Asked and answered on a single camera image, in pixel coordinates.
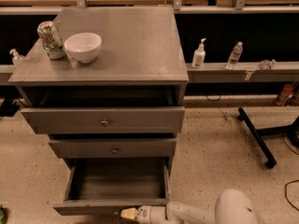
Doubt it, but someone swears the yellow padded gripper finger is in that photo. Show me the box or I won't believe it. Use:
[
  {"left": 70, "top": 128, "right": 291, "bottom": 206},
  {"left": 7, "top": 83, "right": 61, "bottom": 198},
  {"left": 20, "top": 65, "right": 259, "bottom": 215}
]
[{"left": 121, "top": 207, "right": 137, "bottom": 220}]

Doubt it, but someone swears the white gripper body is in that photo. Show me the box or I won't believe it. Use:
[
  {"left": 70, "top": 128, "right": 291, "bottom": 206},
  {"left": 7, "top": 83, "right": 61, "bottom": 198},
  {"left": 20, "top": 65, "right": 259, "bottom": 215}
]
[{"left": 136, "top": 205, "right": 155, "bottom": 224}]

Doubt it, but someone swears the grey bottom drawer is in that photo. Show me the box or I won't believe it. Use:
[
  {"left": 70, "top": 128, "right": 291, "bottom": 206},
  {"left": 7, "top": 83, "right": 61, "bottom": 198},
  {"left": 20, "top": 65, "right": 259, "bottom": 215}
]
[{"left": 53, "top": 157, "right": 170, "bottom": 216}]

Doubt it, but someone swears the grey drawer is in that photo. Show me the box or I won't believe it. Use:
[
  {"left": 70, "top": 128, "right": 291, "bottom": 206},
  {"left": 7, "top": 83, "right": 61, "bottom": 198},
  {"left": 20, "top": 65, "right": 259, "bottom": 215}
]
[
  {"left": 21, "top": 107, "right": 185, "bottom": 134},
  {"left": 53, "top": 157, "right": 170, "bottom": 216},
  {"left": 50, "top": 138, "right": 177, "bottom": 159}
]

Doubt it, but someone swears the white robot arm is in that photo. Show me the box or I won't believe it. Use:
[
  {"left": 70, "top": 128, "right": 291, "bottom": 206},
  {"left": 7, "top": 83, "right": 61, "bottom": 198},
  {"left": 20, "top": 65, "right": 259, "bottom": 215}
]
[{"left": 121, "top": 189, "right": 265, "bottom": 224}]

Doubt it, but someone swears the grey middle drawer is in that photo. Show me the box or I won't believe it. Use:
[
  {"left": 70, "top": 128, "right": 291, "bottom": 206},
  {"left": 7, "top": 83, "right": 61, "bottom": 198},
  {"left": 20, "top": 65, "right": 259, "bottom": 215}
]
[{"left": 50, "top": 138, "right": 177, "bottom": 159}]

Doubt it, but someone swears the grey top drawer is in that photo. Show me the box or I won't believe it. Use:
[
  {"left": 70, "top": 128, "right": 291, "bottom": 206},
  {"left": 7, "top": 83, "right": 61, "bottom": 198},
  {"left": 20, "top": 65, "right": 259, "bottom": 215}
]
[{"left": 21, "top": 107, "right": 185, "bottom": 134}]

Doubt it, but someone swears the grey drawer cabinet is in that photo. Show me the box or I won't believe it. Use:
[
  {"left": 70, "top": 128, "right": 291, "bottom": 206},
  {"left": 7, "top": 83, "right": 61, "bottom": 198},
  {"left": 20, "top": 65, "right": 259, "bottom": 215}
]
[{"left": 7, "top": 7, "right": 190, "bottom": 173}]

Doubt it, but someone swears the green object at floor edge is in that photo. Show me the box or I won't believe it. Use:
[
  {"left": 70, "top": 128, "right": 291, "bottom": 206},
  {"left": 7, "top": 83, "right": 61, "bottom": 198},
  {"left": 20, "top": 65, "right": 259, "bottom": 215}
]
[{"left": 0, "top": 205, "right": 7, "bottom": 224}]

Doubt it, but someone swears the white pump lotion bottle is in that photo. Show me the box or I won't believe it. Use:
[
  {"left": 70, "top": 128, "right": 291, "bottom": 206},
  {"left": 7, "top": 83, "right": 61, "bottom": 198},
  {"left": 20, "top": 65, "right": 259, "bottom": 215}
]
[{"left": 192, "top": 38, "right": 206, "bottom": 68}]

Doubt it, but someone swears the black stand base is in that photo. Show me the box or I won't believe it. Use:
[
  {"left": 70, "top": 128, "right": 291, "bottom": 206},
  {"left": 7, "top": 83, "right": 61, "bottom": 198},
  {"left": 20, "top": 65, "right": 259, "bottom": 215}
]
[{"left": 237, "top": 107, "right": 299, "bottom": 169}]

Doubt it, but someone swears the white ceramic bowl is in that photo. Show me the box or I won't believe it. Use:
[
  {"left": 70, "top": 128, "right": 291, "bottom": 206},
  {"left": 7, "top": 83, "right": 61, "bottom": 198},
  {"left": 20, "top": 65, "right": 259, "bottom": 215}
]
[{"left": 64, "top": 33, "right": 102, "bottom": 63}]

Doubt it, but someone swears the clear plastic water bottle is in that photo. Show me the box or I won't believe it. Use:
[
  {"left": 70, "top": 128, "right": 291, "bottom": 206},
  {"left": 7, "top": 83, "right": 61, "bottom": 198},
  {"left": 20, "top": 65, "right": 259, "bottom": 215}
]
[{"left": 225, "top": 42, "right": 243, "bottom": 69}]

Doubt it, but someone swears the orange spray bottle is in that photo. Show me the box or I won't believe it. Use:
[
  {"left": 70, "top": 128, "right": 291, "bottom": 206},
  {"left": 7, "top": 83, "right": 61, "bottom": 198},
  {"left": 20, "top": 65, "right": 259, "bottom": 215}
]
[{"left": 274, "top": 84, "right": 293, "bottom": 106}]

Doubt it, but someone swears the clear pump sanitizer bottle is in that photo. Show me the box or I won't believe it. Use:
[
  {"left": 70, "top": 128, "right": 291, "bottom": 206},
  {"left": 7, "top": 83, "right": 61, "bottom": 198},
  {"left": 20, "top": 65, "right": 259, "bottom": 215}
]
[{"left": 9, "top": 49, "right": 25, "bottom": 66}]

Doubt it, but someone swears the crumpled clear plastic wrap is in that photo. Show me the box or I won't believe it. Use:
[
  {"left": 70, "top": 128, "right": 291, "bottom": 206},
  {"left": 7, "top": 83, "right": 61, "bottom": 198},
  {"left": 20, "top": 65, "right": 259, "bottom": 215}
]
[{"left": 260, "top": 60, "right": 276, "bottom": 70}]

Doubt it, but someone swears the black floor cable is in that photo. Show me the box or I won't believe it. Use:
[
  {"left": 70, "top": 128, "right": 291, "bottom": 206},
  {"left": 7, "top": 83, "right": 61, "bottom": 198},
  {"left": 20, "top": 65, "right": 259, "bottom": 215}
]
[{"left": 283, "top": 179, "right": 299, "bottom": 212}]

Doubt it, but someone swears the grey shelf rail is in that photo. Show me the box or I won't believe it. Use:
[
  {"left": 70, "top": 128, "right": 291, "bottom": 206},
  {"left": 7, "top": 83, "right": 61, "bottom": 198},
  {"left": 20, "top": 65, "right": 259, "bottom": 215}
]
[{"left": 186, "top": 62, "right": 299, "bottom": 83}]

